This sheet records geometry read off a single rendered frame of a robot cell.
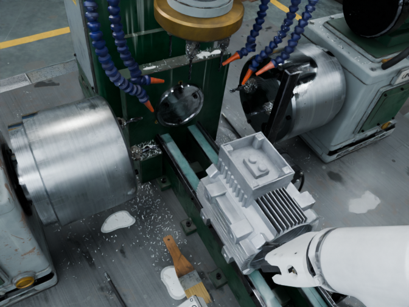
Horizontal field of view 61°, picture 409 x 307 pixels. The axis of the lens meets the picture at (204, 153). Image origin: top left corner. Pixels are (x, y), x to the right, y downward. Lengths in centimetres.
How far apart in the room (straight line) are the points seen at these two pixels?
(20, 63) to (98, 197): 235
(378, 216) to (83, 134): 87
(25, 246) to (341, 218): 83
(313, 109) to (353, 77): 16
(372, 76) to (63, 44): 256
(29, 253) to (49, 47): 248
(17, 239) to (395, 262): 62
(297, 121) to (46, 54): 243
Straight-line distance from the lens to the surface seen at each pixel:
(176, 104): 95
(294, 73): 75
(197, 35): 68
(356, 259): 43
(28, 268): 85
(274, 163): 73
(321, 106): 97
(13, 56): 310
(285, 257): 53
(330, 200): 114
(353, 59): 104
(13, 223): 71
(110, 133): 71
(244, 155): 73
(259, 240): 66
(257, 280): 81
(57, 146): 70
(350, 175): 124
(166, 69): 87
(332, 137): 116
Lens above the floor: 166
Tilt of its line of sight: 49 degrees down
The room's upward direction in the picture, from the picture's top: 9 degrees clockwise
